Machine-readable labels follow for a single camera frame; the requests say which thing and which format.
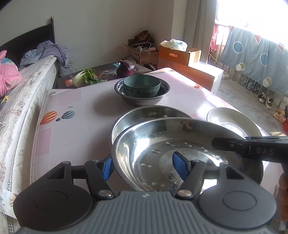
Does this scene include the grey metal bowl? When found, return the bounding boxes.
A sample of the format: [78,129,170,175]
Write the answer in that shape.
[114,79,170,107]

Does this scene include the black bed headboard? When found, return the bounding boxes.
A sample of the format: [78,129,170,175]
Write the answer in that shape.
[1,17,55,66]

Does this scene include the large steel plate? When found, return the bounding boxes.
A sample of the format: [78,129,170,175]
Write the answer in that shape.
[112,118,264,192]

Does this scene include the teal ceramic bowl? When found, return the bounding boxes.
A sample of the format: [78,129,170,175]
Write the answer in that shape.
[123,75,161,96]

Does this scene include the white patterned mattress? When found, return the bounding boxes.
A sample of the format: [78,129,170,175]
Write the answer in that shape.
[0,55,58,194]

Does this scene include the white plastic bag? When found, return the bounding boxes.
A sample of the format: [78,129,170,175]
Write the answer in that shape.
[160,39,188,52]

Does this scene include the black white shoes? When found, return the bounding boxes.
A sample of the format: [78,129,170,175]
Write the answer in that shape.
[258,93,273,110]

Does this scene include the brown printed cardboard box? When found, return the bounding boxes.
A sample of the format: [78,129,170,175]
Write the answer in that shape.
[121,39,159,66]

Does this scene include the person's right hand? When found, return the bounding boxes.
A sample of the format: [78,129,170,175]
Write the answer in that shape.
[278,173,288,222]

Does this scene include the green lettuce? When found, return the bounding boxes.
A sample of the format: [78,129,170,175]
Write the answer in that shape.
[72,68,107,88]

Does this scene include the small steel plate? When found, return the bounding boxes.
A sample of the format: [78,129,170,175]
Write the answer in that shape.
[109,105,192,148]

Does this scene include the orange cardboard box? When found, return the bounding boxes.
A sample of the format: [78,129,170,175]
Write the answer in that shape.
[158,46,224,94]

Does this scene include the pink floral quilt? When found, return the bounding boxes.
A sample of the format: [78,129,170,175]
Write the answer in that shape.
[0,50,22,98]

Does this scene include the blue grey clothes pile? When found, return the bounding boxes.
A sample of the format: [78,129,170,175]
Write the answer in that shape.
[20,40,71,77]

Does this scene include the purple red cabbage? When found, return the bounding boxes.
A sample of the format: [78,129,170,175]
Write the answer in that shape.
[116,60,136,78]

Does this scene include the blue patterned hanging blanket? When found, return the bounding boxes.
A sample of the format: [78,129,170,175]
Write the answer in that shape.
[220,27,287,96]

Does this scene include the white ceramic plate with characters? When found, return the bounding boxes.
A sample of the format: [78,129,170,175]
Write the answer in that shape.
[206,107,262,137]

